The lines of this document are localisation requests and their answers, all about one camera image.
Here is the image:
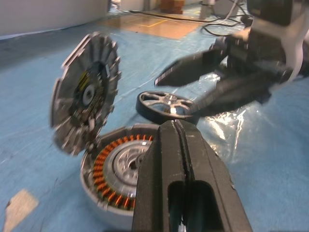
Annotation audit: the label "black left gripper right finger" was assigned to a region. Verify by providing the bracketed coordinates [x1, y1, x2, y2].
[177, 120, 253, 232]

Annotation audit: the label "white backdrop sheet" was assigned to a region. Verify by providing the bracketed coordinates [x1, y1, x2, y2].
[0, 0, 109, 41]

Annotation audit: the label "black spoked rotor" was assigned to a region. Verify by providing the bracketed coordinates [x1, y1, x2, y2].
[135, 90, 200, 126]

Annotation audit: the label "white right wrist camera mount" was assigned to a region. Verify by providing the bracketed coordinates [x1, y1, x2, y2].
[247, 0, 309, 83]

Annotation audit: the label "silver motor housing copper coils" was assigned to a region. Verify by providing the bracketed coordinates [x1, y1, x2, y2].
[79, 123, 161, 218]

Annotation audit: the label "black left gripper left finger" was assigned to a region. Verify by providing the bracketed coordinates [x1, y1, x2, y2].
[131, 120, 188, 232]

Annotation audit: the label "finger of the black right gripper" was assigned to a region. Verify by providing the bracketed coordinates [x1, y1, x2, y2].
[196, 73, 273, 118]
[154, 45, 230, 87]

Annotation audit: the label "yellow tape square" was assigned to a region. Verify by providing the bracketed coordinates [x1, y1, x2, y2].
[125, 18, 169, 28]

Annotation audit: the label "black floor cables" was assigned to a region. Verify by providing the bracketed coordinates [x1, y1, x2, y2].
[199, 12, 252, 37]

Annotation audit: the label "brown stacked boxes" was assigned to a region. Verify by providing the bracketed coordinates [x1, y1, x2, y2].
[159, 0, 184, 15]

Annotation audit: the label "blue plastic table cover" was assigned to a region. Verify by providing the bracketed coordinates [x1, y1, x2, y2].
[0, 4, 309, 232]

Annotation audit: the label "silver hinged motor lid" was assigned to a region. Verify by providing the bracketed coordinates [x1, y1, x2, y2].
[49, 31, 121, 157]

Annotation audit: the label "beige tape patch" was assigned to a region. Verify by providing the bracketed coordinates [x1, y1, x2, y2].
[4, 189, 40, 232]

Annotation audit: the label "brown cardboard sheet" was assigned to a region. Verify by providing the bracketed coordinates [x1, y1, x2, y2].
[98, 14, 202, 41]

